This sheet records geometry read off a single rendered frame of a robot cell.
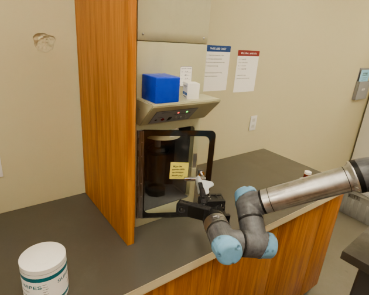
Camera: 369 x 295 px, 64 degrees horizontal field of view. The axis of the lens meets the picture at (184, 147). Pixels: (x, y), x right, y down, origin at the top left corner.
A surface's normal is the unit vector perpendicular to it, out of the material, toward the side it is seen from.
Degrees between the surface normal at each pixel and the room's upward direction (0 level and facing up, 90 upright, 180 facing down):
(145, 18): 90
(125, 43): 90
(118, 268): 0
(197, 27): 90
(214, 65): 90
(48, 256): 0
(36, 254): 0
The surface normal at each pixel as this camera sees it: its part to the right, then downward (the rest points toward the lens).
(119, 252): 0.07, -0.93
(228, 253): 0.17, 0.36
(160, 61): 0.59, 0.32
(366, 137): -0.80, 0.16
